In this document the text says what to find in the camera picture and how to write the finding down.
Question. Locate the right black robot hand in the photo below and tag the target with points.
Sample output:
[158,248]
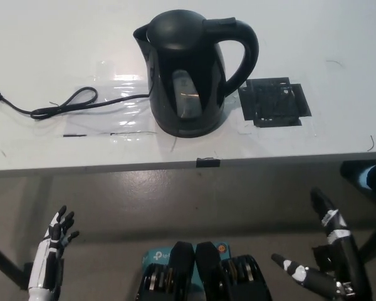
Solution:
[344,251]

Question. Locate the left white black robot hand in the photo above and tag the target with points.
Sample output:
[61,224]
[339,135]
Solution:
[45,260]

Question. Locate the black electric kettle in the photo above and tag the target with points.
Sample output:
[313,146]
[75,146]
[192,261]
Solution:
[188,47]

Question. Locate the round black kettle base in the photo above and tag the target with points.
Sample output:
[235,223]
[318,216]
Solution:
[188,134]

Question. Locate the blue object under table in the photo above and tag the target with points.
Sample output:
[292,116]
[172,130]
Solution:
[370,177]

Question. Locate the teal tp-link box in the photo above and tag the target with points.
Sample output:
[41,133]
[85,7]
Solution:
[156,254]

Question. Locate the thin black tape strip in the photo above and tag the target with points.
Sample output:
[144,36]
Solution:
[75,135]

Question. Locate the small black tape tab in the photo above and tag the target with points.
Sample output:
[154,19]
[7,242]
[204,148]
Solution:
[208,162]

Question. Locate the black tape square marker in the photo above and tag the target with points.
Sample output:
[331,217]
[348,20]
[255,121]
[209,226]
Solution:
[274,102]

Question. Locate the clear plastic film sheet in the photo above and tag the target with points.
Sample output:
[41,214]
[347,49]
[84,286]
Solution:
[125,116]

